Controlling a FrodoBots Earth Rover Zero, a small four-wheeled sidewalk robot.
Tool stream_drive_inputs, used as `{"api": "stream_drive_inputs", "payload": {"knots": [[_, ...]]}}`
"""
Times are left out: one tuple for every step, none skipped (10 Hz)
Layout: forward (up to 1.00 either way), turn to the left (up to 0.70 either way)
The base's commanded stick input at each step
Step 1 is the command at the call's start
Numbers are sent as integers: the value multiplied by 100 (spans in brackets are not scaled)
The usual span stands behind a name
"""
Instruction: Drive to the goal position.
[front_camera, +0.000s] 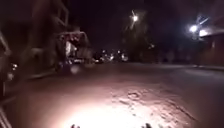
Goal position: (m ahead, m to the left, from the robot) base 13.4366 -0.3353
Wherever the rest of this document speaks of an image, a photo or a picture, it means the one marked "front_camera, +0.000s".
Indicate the rough asphalt road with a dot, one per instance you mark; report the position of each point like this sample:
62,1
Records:
110,83

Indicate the street lamp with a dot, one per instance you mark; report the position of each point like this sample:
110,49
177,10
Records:
194,28
134,18

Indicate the robot's own part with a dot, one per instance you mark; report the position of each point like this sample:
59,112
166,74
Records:
146,126
75,126

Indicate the building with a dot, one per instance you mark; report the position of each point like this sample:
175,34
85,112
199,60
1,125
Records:
43,30

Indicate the vehicle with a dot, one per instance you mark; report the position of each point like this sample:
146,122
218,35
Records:
5,66

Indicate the wall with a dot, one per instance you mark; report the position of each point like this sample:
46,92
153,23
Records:
213,48

